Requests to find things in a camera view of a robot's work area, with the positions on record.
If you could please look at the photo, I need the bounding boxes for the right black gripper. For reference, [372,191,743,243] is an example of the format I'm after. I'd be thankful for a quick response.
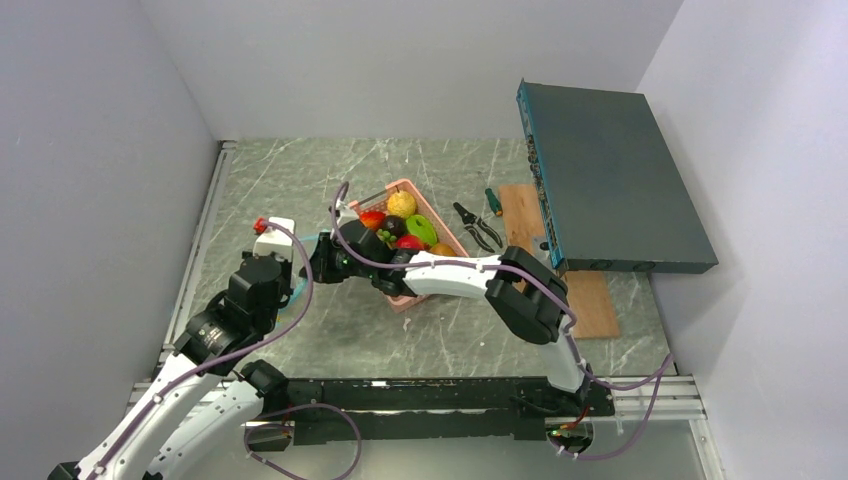
[299,233,375,285]

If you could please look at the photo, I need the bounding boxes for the pink plastic basket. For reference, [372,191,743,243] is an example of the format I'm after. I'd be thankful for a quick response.
[347,178,470,315]

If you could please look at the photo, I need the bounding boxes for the red pomegranate toy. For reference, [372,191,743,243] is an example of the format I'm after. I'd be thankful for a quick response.
[395,234,429,251]

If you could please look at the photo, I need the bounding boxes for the clear zip top bag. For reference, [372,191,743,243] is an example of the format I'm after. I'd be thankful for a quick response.
[278,234,319,315]

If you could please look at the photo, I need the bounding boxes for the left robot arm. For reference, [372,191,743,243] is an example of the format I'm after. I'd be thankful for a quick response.
[49,254,292,479]

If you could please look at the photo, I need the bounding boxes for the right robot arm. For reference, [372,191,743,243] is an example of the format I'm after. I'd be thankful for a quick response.
[302,221,590,415]

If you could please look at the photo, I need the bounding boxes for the orange red mango toy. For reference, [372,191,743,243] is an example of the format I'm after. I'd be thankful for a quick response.
[359,211,386,232]

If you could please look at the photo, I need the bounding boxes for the dark mangosteen toy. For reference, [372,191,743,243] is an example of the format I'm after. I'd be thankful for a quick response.
[376,215,408,244]

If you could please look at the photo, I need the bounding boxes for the yellow bumpy fruit toy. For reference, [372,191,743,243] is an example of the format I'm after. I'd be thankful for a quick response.
[386,191,417,220]

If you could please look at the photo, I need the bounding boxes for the green pepper toy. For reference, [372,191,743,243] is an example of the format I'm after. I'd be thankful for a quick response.
[405,214,438,249]

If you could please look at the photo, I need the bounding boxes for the wooden board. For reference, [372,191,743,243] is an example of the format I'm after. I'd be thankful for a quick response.
[498,184,622,341]

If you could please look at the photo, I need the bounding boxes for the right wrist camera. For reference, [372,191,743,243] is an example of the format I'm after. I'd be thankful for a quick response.
[333,204,359,227]

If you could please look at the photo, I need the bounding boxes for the black handled pliers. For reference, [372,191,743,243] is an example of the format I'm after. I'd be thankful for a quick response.
[453,202,504,253]

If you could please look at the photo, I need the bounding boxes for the green handled screwdriver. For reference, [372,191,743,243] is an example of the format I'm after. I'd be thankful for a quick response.
[484,187,503,217]

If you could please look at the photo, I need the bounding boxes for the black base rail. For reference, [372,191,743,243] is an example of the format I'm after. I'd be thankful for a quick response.
[287,376,615,445]

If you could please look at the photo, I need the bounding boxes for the dark blue network switch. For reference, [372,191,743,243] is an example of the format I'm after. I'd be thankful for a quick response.
[516,81,719,274]

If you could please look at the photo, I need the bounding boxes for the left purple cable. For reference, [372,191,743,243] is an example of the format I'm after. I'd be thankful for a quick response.
[82,219,364,480]

